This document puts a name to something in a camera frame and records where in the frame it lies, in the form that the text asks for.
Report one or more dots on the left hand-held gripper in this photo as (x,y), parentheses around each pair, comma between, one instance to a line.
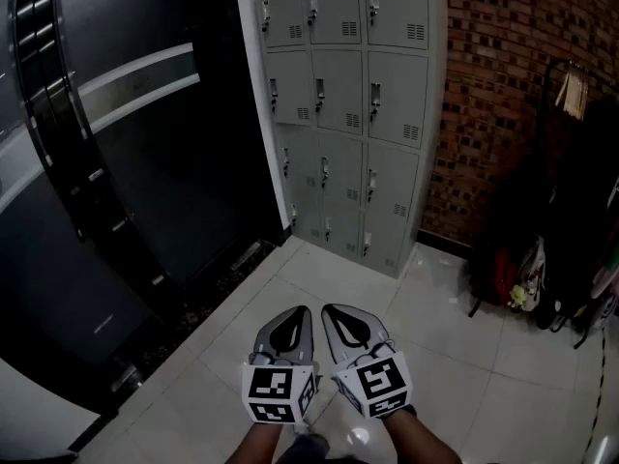
(268,387)

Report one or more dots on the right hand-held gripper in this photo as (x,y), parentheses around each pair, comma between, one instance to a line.
(382,380)

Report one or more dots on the grey locker door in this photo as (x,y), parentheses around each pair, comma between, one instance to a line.
(290,73)

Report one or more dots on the grey metal locker cabinet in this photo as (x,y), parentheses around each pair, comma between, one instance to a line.
(387,66)

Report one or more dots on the person's right forearm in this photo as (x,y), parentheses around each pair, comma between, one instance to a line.
(421,443)

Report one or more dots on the person's left forearm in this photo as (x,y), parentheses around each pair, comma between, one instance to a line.
(258,445)

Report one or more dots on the metal floor door plate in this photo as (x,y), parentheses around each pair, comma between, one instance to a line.
(245,255)
(126,377)

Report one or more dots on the person's grey trouser leg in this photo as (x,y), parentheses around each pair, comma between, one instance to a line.
(304,447)

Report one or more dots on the red bag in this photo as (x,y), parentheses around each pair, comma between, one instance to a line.
(500,273)

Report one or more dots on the yellow plush toy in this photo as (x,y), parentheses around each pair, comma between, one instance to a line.
(519,297)

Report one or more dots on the white printed tote bag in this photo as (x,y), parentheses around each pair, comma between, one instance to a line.
(532,271)

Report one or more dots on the dark glass door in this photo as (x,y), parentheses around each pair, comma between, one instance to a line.
(159,172)

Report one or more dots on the black clothes rack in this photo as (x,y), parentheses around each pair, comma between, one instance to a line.
(544,114)

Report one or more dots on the wooden clothes hangers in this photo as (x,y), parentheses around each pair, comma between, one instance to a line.
(573,97)

